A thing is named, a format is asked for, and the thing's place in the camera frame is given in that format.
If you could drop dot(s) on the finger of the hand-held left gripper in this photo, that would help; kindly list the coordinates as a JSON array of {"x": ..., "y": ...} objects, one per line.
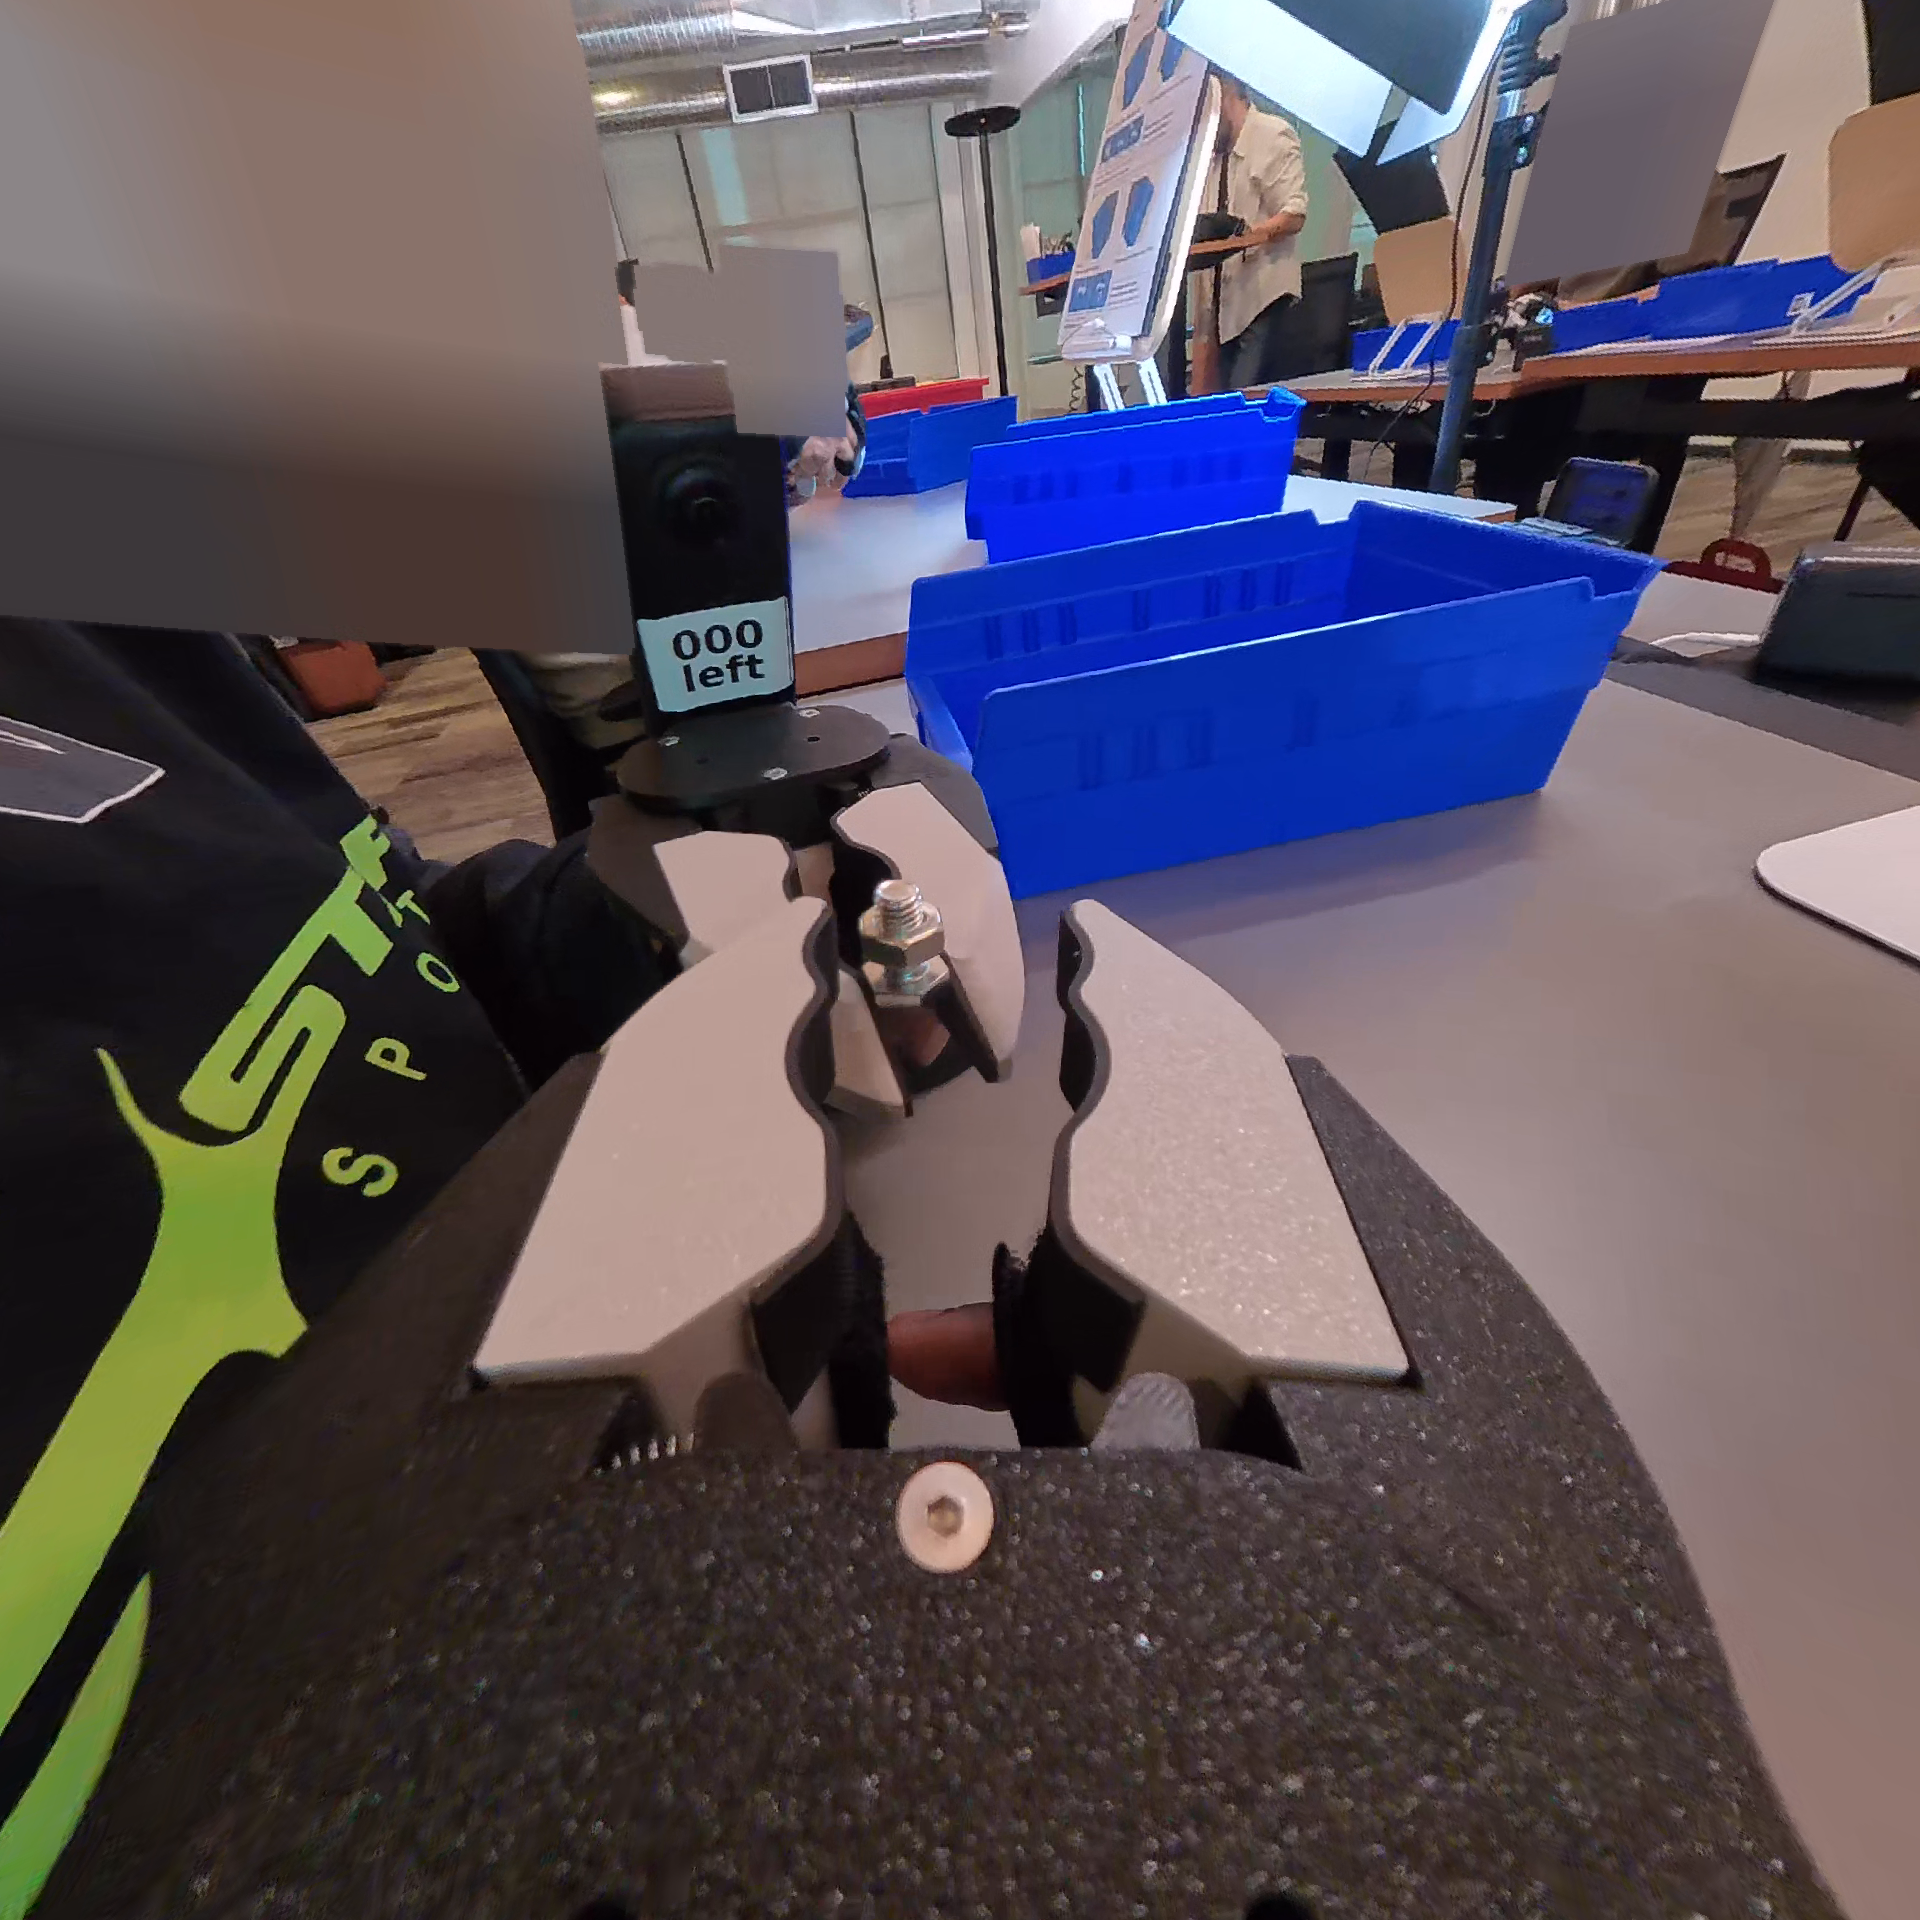
[
  {"x": 721, "y": 893},
  {"x": 960, "y": 901}
]

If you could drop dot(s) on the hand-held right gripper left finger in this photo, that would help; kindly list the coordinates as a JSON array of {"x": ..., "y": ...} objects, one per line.
[{"x": 676, "y": 1185}]

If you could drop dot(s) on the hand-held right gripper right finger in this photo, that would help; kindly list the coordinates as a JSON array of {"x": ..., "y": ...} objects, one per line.
[{"x": 1214, "y": 1185}]

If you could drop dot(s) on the short steel bolt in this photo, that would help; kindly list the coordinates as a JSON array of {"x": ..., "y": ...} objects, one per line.
[{"x": 896, "y": 897}]

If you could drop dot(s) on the medium steel hex nut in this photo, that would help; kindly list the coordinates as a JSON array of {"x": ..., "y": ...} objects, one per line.
[{"x": 901, "y": 942}]

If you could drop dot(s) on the blue plastic bin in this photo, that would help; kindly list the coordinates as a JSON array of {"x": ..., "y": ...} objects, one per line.
[
  {"x": 932, "y": 441},
  {"x": 1277, "y": 750},
  {"x": 1394, "y": 349},
  {"x": 1126, "y": 480},
  {"x": 1695, "y": 307}
]

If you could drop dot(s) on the person's left forearm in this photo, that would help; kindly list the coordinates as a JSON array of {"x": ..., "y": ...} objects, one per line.
[{"x": 540, "y": 945}]

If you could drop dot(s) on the person's left hand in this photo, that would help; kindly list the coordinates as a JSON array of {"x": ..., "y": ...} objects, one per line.
[{"x": 918, "y": 1037}]

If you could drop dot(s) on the person's right hand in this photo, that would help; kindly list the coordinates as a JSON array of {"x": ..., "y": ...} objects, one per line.
[{"x": 943, "y": 1353}]

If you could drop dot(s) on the red plastic bin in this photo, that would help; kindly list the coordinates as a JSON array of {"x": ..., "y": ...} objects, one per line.
[{"x": 932, "y": 394}]

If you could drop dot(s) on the orange box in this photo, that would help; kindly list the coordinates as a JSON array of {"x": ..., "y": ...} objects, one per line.
[{"x": 332, "y": 675}]

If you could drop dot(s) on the black floor lamp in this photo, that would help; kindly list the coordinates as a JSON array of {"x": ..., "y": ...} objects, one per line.
[{"x": 997, "y": 254}]

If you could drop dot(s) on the person's black printed shirt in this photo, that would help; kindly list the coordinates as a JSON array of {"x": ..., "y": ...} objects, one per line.
[{"x": 150, "y": 974}]

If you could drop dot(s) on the instruction poster on stand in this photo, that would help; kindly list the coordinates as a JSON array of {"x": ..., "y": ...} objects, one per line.
[{"x": 1132, "y": 194}]

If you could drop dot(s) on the white document stand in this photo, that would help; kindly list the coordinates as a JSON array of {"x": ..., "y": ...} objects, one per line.
[{"x": 1852, "y": 885}]

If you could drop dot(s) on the black light stand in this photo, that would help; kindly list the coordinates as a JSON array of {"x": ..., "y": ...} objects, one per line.
[{"x": 1464, "y": 375}]

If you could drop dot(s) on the small black charging dock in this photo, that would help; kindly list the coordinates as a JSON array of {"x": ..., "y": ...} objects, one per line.
[{"x": 1598, "y": 503}]

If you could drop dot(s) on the red bag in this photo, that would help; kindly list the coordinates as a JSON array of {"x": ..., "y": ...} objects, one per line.
[{"x": 1724, "y": 562}]

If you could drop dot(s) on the black charging case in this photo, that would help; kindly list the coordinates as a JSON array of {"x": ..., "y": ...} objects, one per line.
[{"x": 1846, "y": 615}]

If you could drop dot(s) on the wooden office table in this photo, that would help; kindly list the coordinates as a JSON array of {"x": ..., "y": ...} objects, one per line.
[{"x": 1650, "y": 359}]

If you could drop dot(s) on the studio LED light panel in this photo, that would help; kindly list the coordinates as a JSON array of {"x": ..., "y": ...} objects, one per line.
[{"x": 1394, "y": 45}]

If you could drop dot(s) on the black computer monitor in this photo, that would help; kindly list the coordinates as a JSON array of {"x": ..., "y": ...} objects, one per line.
[{"x": 1894, "y": 45}]

